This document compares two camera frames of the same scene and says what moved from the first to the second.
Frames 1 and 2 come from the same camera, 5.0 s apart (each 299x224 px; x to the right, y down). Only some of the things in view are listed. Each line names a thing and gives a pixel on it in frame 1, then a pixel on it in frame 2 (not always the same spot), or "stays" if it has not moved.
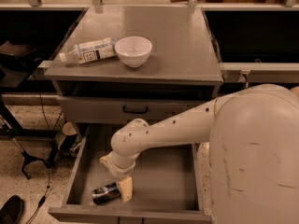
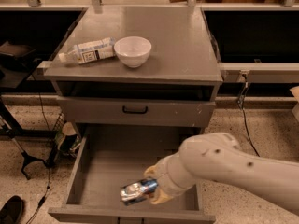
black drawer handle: x=139 y=112 stays
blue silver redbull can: x=106 y=192 to x=137 y=191
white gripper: x=122 y=172 to x=163 y=175
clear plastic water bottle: x=91 y=51 stays
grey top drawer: x=119 y=110 stays
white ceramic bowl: x=134 y=50 stays
